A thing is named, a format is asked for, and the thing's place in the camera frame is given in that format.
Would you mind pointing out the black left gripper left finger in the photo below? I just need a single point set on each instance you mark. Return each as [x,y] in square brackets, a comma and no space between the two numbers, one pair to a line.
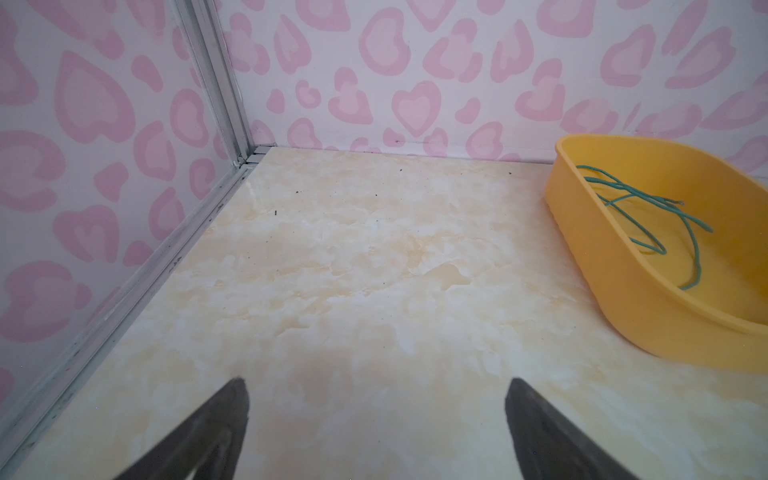
[206,445]

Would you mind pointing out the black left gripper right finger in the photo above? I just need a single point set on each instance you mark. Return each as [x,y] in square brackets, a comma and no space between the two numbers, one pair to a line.
[548,445]

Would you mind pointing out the aluminium frame post left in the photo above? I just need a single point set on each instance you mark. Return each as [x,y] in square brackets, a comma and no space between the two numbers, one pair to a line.
[203,29]

